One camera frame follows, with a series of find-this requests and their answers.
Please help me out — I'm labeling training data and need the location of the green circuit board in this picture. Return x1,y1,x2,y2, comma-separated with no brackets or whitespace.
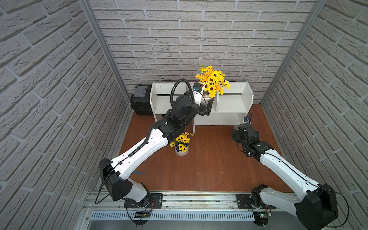
256,212,272,218
134,211,151,219

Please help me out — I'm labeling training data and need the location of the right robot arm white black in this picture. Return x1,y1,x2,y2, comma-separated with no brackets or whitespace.
232,123,339,230

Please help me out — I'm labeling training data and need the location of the left green circuit board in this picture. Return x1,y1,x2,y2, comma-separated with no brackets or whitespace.
134,211,151,219

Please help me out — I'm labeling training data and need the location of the aluminium mounting rail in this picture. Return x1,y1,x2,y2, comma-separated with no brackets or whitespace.
82,190,283,219

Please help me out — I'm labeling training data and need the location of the black grey toolbox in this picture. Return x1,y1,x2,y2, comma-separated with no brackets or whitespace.
130,84,153,116

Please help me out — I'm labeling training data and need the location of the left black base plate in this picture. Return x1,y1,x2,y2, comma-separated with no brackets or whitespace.
124,193,163,209

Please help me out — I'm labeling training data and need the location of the right green circuit board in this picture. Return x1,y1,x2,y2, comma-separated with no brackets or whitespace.
256,212,272,218

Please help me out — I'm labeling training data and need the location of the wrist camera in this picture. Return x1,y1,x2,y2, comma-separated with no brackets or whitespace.
243,113,253,124
193,82,204,105

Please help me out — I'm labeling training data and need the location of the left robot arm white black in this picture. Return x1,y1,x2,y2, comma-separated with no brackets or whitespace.
99,79,217,208

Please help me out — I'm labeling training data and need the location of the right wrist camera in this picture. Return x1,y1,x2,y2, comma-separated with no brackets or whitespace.
243,113,253,124

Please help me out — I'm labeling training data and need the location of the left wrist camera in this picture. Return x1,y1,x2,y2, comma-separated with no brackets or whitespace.
193,82,204,105

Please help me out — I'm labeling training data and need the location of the sunflower pot ribbed white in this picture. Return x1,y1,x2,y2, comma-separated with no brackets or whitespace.
170,132,195,156

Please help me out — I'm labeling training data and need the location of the sunflower pot with twine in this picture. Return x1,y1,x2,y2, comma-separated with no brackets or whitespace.
196,66,231,98

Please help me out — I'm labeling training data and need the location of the white wooden shelf unit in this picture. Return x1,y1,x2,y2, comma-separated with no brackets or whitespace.
149,82,254,128

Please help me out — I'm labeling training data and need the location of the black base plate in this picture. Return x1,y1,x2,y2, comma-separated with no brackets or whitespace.
236,193,276,210
124,193,163,209

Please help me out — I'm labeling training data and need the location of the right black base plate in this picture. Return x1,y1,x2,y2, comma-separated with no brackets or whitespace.
236,193,276,210

